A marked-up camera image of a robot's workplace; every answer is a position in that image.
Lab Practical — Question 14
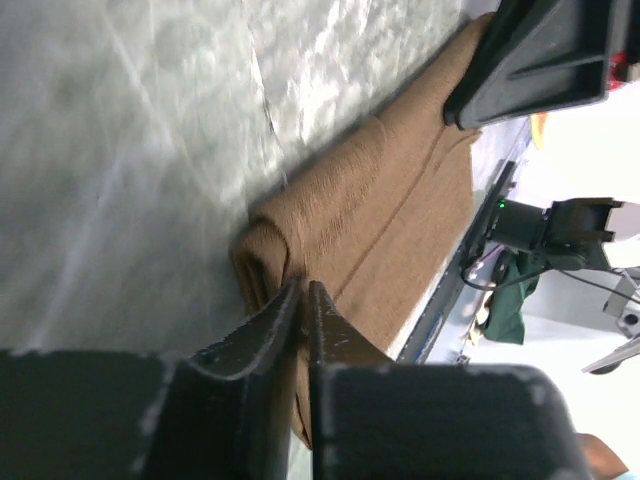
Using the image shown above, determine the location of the brown cloth napkin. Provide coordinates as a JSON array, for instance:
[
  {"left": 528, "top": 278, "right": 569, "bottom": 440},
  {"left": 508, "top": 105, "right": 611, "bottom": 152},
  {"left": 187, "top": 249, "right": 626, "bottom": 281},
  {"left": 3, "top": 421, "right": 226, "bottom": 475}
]
[{"left": 229, "top": 12, "right": 496, "bottom": 451}]

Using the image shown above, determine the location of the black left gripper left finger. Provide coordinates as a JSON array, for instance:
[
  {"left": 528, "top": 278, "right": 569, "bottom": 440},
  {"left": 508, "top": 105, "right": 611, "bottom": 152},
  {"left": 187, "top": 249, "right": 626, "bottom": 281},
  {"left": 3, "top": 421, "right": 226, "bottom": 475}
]
[{"left": 1, "top": 280, "right": 301, "bottom": 479}]

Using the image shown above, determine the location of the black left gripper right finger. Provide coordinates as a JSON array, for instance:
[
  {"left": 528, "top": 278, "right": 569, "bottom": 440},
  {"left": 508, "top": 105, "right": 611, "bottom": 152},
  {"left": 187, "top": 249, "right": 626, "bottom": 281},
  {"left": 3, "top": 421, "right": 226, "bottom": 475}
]
[{"left": 309, "top": 281, "right": 590, "bottom": 479}]

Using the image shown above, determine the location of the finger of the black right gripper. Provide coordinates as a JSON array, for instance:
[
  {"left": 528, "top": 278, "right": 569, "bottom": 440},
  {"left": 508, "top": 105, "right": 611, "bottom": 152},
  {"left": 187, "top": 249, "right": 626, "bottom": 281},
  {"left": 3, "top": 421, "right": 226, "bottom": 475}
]
[{"left": 443, "top": 1, "right": 613, "bottom": 130}]

